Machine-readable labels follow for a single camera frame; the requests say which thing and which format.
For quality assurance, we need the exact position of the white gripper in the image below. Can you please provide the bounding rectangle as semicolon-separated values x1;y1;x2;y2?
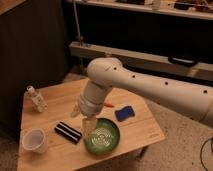
70;80;112;137

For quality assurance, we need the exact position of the metal stand pole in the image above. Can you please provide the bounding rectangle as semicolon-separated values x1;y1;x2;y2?
72;0;83;46

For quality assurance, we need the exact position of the wooden table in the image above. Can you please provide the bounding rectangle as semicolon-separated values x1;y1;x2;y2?
17;79;165;171

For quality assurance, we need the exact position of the upper shelf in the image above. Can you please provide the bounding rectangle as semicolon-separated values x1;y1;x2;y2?
66;0;213;22

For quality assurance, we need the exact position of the long grey case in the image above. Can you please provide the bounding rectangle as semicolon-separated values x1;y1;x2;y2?
69;41;213;82

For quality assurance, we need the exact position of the clear plastic bottle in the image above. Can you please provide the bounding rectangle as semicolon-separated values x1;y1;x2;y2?
27;86;47;113

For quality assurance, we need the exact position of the black cable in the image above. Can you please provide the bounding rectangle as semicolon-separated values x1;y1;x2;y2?
199;137;213;171

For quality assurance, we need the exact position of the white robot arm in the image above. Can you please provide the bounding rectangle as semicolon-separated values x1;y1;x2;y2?
72;58;213;128

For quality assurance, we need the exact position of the black white striped block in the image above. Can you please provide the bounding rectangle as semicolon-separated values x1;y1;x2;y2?
54;121;82;144

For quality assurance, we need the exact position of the blue sponge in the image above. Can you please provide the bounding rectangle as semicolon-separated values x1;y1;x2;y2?
115;106;135;122

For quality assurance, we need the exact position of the green patterned bowl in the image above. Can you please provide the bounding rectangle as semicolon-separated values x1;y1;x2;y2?
84;118;120;155

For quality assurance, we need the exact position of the black case handle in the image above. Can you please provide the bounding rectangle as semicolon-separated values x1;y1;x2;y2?
168;57;198;67

